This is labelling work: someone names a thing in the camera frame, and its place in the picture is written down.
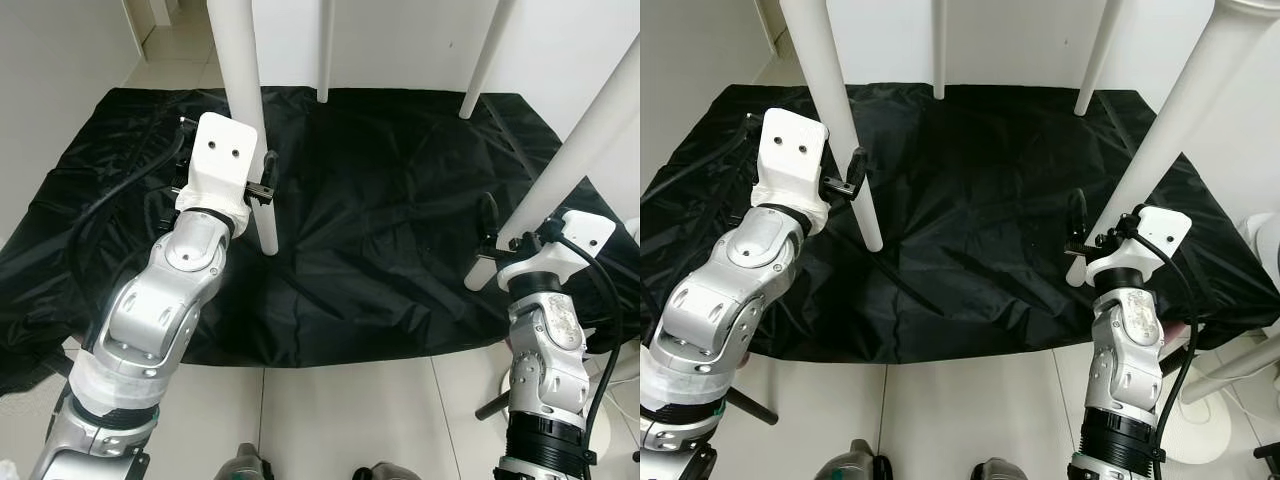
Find white plastic table leg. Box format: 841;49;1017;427
1075;0;1126;117
459;0;519;122
1065;0;1280;289
316;0;335;104
933;0;947;101
780;0;886;253
466;38;641;293
205;0;283;255

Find black table cloth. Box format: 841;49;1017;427
640;85;1280;366
0;88;641;396

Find grey right robot foot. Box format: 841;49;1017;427
970;458;1031;480
352;462;421;480

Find grey robot foot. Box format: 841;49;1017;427
215;443;276;480
352;462;421;480
970;458;1031;480
820;440;893;480

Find grey left robot foot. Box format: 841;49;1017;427
215;443;276;480
820;440;893;480

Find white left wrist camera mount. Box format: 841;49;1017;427
175;112;263;226
750;108;833;236

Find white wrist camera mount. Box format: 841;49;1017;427
495;210;618;291
1085;205;1193;286
750;108;833;236
175;112;263;226

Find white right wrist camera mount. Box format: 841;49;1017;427
1085;205;1193;286
495;210;618;291

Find white pedestal fan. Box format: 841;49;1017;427
1170;212;1280;466

